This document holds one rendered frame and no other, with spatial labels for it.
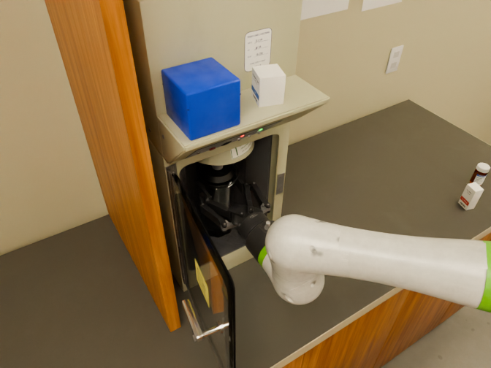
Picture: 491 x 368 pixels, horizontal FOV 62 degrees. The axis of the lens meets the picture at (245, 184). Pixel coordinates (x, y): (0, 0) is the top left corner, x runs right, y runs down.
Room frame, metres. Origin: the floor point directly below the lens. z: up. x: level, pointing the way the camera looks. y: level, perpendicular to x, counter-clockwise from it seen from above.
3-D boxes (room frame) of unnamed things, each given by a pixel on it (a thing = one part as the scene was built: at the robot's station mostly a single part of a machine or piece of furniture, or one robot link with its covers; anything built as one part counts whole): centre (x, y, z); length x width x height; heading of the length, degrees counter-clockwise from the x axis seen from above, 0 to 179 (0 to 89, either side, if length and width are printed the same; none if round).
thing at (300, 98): (0.68, 0.00, 1.46); 0.32 x 0.12 x 0.10; 123
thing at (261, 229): (0.61, -0.05, 1.20); 0.09 x 0.06 x 0.12; 123
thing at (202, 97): (0.63, 0.08, 1.56); 0.10 x 0.10 x 0.09; 33
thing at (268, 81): (0.71, -0.04, 1.54); 0.05 x 0.05 x 0.06; 16
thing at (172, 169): (0.65, 0.15, 1.19); 0.03 x 0.02 x 0.39; 123
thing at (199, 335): (0.42, 0.08, 1.20); 0.10 x 0.05 x 0.03; 25
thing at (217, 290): (0.50, 0.09, 1.19); 0.30 x 0.01 x 0.40; 25
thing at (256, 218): (0.68, -0.01, 1.20); 0.09 x 0.08 x 0.07; 33
